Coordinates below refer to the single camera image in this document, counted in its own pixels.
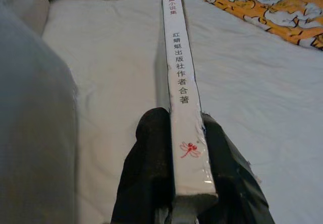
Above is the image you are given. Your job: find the book white spine dark cover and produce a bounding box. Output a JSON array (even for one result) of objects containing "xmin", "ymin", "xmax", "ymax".
[{"xmin": 154, "ymin": 0, "xmax": 220, "ymax": 224}]

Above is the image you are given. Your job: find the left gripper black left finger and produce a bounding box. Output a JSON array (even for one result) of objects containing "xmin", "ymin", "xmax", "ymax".
[{"xmin": 111, "ymin": 106, "xmax": 179, "ymax": 224}]

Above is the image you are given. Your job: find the yellow egg print blanket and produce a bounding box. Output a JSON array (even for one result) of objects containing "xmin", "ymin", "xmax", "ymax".
[{"xmin": 188, "ymin": 0, "xmax": 323, "ymax": 52}]

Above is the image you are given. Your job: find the white printed pillow grey trim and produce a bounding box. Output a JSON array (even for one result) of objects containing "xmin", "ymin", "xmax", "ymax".
[{"xmin": 0, "ymin": 0, "xmax": 50, "ymax": 37}]

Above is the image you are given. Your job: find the white quilted mattress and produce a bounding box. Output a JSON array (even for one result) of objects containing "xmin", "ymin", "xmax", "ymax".
[{"xmin": 41, "ymin": 0, "xmax": 323, "ymax": 224}]

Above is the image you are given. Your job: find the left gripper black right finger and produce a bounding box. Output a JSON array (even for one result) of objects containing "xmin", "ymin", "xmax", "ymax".
[{"xmin": 196, "ymin": 111, "xmax": 276, "ymax": 224}]

